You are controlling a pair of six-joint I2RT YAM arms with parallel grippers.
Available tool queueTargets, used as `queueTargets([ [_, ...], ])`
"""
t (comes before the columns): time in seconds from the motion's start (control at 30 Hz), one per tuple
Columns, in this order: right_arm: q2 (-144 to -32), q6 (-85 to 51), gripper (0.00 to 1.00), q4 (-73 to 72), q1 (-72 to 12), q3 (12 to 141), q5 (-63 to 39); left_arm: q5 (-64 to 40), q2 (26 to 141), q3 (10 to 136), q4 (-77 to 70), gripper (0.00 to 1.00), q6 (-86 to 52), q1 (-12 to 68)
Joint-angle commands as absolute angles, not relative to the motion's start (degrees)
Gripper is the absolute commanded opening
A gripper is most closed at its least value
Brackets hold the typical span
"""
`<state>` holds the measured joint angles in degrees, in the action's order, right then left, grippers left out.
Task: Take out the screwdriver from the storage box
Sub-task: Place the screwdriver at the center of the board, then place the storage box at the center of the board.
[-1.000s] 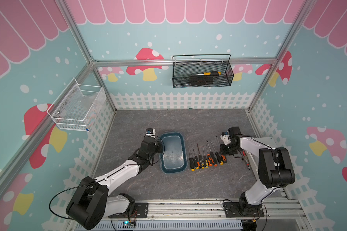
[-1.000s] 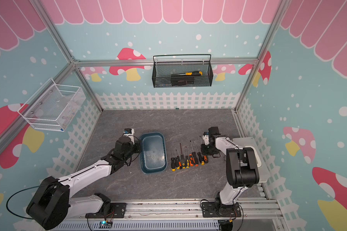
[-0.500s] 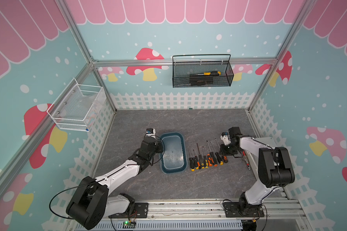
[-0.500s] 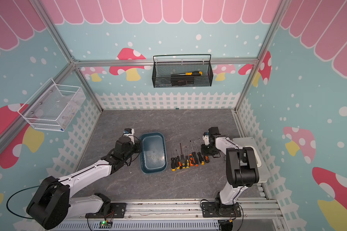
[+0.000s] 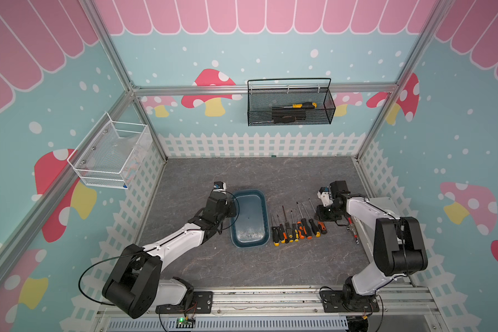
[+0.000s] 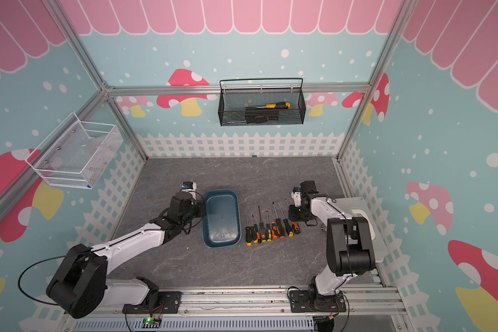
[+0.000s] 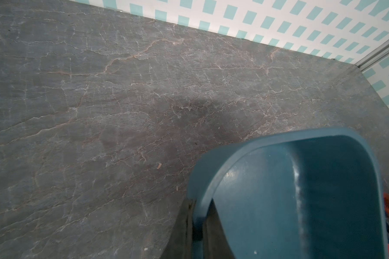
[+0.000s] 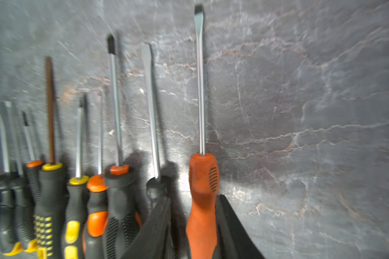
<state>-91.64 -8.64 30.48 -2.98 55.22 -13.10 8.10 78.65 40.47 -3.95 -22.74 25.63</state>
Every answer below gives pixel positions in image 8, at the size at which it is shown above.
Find black yellow striped screwdriver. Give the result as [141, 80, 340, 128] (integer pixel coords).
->
[35, 56, 67, 259]

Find black orange hex screwdriver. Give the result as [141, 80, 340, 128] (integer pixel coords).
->
[103, 34, 142, 259]

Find orange handled screwdriver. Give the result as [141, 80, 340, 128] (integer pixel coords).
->
[186, 4, 219, 259]

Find black grey screwdriver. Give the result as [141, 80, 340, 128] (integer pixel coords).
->
[141, 43, 170, 210]

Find yellow collar screwdriver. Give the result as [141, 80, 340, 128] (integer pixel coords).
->
[62, 107, 89, 259]

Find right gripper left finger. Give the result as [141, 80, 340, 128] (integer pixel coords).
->
[122, 197, 171, 259]

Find small orange collar screwdriver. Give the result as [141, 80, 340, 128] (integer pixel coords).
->
[83, 92, 108, 259]

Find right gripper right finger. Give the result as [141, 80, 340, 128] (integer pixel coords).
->
[215, 195, 264, 259]

